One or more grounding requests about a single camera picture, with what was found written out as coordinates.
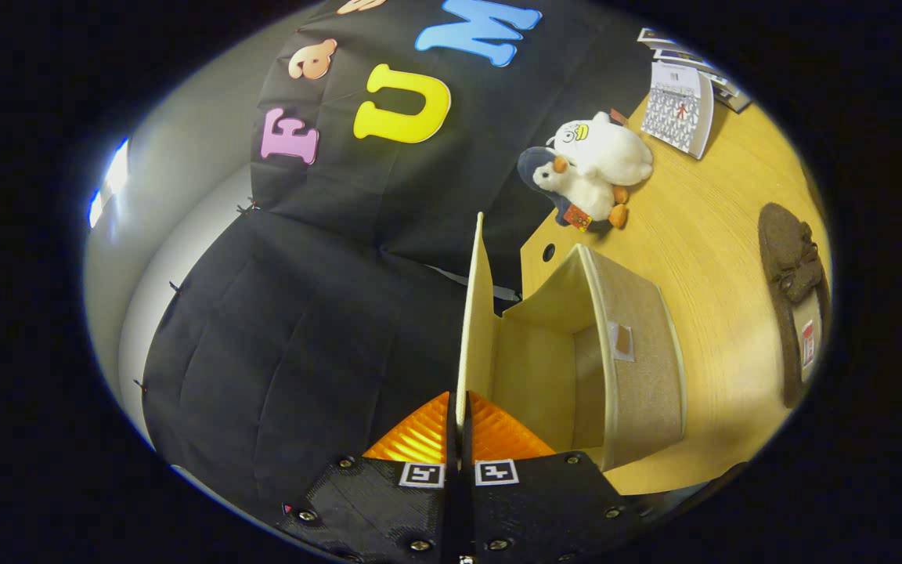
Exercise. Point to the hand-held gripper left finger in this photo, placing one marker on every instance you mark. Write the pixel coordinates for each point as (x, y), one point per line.
(388, 509)

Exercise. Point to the beige fabric storage box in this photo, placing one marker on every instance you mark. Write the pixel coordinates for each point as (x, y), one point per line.
(639, 352)

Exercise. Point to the dark grey cover book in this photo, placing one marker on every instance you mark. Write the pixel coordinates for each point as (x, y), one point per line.
(737, 100)

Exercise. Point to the brown fuzzy shoe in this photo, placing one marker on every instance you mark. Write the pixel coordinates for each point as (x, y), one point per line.
(784, 251)

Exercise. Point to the patterned cover book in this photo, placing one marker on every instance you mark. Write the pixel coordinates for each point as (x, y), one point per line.
(674, 106)

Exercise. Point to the black backdrop cloth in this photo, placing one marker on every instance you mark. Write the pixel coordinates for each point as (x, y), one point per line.
(302, 313)

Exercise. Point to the white paperback book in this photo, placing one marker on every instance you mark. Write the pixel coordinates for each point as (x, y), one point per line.
(727, 84)

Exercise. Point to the white book grey cover photo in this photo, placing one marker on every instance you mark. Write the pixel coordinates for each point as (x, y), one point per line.
(658, 37)

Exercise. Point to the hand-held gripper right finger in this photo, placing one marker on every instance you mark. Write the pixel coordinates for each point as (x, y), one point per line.
(545, 509)

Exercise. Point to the white duck plush toy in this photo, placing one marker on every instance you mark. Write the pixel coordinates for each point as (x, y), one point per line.
(607, 153)

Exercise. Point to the penguin plush toy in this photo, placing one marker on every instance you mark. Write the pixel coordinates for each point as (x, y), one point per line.
(576, 192)

